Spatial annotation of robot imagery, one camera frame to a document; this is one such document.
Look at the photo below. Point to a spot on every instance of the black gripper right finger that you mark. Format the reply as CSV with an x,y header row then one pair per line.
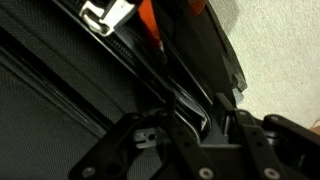
x,y
266,150

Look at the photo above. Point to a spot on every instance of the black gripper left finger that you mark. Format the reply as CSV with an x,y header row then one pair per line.
x,y
110,146

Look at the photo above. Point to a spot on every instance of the black fabric wheeled suitcase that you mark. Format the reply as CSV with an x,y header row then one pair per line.
x,y
50,66

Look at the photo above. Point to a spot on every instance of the beige carpet rug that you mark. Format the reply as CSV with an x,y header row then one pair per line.
x,y
283,50

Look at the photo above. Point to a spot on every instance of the orange zipper pull tag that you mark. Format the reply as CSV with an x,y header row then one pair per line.
x,y
148,23

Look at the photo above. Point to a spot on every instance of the silver rectangular zipper pull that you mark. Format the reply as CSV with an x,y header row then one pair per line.
x,y
115,16

